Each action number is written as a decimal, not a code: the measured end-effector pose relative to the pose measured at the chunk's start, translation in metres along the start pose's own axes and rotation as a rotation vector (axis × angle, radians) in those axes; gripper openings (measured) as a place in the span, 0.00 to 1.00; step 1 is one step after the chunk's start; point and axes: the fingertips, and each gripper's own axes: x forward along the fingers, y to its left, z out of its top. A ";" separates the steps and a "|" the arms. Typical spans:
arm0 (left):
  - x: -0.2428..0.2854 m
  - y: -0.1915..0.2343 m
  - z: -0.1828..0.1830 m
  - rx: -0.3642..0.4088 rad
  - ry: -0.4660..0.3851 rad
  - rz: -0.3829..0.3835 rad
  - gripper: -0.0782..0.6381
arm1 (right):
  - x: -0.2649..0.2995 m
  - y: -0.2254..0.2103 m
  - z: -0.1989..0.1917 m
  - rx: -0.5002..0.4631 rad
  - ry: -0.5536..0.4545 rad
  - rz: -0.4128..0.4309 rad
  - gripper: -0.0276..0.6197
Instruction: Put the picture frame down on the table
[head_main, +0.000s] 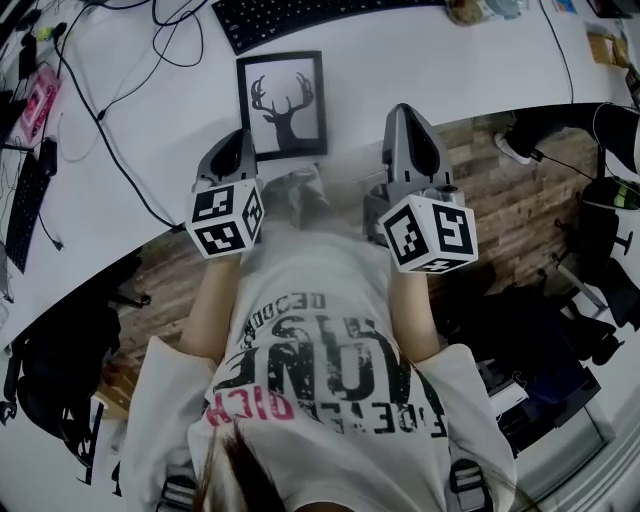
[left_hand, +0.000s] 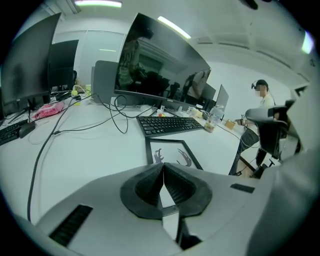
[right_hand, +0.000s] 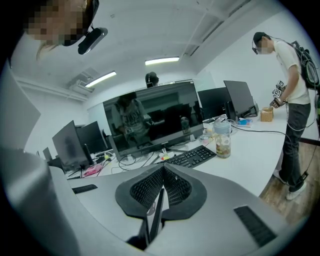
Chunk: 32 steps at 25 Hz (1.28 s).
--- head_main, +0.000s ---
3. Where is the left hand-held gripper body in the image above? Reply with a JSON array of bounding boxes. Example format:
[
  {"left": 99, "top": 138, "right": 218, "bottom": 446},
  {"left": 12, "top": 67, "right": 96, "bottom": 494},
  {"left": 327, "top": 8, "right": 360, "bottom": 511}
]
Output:
[{"left": 185, "top": 128, "right": 266, "bottom": 260}]

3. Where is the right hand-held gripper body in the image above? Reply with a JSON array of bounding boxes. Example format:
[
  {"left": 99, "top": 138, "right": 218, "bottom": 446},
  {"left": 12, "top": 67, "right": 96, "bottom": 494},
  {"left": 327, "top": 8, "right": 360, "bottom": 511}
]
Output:
[{"left": 363, "top": 103, "right": 479, "bottom": 275}]

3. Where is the black deer picture frame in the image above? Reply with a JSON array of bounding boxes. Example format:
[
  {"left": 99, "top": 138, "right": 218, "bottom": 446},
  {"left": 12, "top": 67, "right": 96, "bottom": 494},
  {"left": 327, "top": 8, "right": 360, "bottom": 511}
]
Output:
[{"left": 235, "top": 50, "right": 330, "bottom": 163}]

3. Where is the person's right forearm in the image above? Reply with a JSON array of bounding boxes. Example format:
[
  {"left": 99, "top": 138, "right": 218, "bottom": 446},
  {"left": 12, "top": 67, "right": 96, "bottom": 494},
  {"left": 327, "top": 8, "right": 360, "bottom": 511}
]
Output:
[{"left": 387, "top": 267, "right": 444, "bottom": 365}]

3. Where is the person's left forearm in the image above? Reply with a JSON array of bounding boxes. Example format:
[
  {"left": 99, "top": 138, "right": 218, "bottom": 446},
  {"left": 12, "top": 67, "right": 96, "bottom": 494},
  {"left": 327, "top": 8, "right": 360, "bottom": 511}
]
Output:
[{"left": 178, "top": 253, "right": 242, "bottom": 362}]

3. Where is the black bag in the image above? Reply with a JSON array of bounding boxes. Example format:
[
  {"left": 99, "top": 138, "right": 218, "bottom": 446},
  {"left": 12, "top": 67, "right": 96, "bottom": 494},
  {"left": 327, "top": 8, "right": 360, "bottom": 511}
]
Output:
[{"left": 439, "top": 282, "right": 604, "bottom": 451}]

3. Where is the person's white printed t-shirt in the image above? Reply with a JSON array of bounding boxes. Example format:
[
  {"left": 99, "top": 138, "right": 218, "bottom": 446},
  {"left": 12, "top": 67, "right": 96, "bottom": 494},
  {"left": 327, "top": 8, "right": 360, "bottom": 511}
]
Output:
[{"left": 119, "top": 219, "right": 517, "bottom": 512}]

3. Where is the white table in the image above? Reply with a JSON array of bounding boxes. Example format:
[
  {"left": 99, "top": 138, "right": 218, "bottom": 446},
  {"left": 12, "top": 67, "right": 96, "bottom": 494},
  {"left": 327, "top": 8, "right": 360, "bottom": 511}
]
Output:
[{"left": 0, "top": 0, "right": 640, "bottom": 347}]

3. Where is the black and white office chair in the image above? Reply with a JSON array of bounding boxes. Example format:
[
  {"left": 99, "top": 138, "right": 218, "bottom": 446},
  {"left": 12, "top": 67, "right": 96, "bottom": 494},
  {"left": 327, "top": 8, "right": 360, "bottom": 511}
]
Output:
[{"left": 552, "top": 174, "right": 640, "bottom": 331}]

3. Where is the black computer mouse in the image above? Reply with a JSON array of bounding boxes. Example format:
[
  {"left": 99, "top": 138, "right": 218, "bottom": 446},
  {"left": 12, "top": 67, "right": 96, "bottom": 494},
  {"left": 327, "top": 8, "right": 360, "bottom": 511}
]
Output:
[{"left": 38, "top": 138, "right": 59, "bottom": 177}]

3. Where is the slim black keyboard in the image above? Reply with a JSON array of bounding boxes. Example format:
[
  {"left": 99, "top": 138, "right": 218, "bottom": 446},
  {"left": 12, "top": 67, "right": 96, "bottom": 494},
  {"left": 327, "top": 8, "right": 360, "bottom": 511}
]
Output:
[{"left": 3, "top": 151, "right": 52, "bottom": 275}]

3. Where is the large black keyboard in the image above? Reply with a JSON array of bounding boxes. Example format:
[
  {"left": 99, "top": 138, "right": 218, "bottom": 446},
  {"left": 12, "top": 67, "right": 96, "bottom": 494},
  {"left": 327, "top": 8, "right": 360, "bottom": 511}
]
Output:
[{"left": 211, "top": 0, "right": 447, "bottom": 57}]

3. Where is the pink box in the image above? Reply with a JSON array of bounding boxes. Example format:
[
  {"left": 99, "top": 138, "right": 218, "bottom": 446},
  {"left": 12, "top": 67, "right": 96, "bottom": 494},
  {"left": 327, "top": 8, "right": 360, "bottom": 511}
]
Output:
[{"left": 19, "top": 67, "right": 64, "bottom": 140}]

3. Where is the round snack packet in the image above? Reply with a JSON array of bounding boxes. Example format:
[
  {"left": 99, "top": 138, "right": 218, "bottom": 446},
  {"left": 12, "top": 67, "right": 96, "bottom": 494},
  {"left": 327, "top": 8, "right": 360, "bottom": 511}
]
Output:
[{"left": 446, "top": 0, "right": 484, "bottom": 24}]

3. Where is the brown cardboard box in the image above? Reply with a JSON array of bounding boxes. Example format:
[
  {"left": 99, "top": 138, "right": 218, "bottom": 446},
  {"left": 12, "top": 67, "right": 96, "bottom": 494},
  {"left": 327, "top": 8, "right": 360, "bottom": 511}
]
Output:
[{"left": 585, "top": 30, "right": 630, "bottom": 67}]

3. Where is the thick black cable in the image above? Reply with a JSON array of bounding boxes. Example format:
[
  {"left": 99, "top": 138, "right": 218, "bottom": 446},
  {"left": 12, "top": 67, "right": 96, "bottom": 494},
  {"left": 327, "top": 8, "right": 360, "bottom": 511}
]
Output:
[{"left": 52, "top": 0, "right": 189, "bottom": 235}]

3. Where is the black cable with plug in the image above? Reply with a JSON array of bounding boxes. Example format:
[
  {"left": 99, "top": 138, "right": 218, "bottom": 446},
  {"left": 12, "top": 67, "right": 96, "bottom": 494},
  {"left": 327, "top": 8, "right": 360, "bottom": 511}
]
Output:
[{"left": 36, "top": 187, "right": 66, "bottom": 252}]

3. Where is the looped black cable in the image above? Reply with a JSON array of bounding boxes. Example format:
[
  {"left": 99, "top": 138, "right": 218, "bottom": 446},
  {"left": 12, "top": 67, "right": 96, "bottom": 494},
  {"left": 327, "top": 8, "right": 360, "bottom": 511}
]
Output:
[{"left": 151, "top": 0, "right": 205, "bottom": 69}]

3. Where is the thin black cable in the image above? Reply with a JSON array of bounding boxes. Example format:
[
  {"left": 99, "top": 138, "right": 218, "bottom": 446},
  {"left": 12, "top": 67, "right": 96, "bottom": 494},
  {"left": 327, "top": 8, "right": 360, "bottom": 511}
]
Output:
[{"left": 539, "top": 0, "right": 576, "bottom": 105}]

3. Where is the black backpack strap buckle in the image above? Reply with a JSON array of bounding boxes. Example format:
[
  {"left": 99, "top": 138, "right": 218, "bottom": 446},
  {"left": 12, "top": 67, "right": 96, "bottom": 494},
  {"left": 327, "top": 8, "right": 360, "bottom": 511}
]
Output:
[
  {"left": 158, "top": 473, "right": 197, "bottom": 512},
  {"left": 448, "top": 458, "right": 497, "bottom": 512}
]

